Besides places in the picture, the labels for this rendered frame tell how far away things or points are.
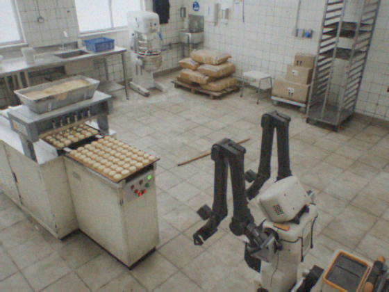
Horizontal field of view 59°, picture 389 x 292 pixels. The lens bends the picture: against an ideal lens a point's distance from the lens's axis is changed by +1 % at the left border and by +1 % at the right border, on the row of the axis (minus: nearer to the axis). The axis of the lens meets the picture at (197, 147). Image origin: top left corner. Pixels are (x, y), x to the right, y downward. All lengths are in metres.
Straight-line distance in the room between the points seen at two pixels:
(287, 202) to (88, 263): 1.94
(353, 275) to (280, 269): 0.34
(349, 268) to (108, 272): 1.85
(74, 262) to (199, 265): 1.02
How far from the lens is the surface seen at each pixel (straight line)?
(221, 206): 1.63
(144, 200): 2.60
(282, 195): 1.60
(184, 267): 2.92
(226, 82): 6.32
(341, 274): 1.81
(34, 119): 2.70
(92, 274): 2.99
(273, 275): 1.90
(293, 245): 1.66
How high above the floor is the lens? 2.18
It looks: 29 degrees down
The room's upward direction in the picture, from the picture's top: straight up
